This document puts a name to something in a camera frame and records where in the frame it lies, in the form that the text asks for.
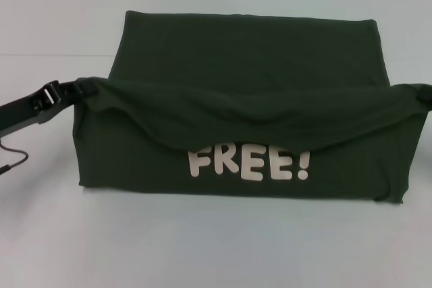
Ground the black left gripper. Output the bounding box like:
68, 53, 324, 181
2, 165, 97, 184
0, 78, 100, 138

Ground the dark green shirt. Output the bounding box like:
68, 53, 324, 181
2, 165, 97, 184
74, 10, 432, 205

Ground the red black cable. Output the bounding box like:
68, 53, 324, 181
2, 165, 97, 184
0, 137, 30, 176

